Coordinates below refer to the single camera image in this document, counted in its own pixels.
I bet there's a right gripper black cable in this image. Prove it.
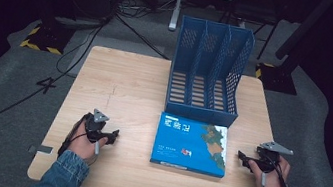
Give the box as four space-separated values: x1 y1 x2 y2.
257 148 298 187

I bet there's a blue book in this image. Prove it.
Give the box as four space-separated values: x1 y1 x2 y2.
148 110 235 180

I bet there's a black yellow striped stand base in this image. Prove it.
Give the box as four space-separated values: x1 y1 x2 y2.
251 60 302 97
19 18 77 58

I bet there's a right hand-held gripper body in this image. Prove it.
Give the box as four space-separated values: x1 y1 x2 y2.
252 138 296 178

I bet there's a black floor cable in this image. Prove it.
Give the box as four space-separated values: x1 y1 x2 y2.
0 0 117 187

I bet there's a person's left hand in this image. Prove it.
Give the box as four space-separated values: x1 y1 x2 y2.
65 120 111 165

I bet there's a grey tape piece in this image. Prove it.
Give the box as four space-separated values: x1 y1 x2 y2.
27 143 55 157

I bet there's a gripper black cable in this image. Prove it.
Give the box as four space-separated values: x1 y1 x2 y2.
257 148 298 187
56 109 93 163

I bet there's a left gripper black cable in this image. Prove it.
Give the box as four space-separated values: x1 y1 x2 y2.
56 109 93 163

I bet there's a blue plastic file rack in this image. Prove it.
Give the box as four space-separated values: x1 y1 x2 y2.
162 13 258 131

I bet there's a person's right hand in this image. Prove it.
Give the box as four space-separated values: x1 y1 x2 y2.
243 150 294 187

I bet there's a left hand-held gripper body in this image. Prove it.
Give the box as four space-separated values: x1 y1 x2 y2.
81 106 115 147

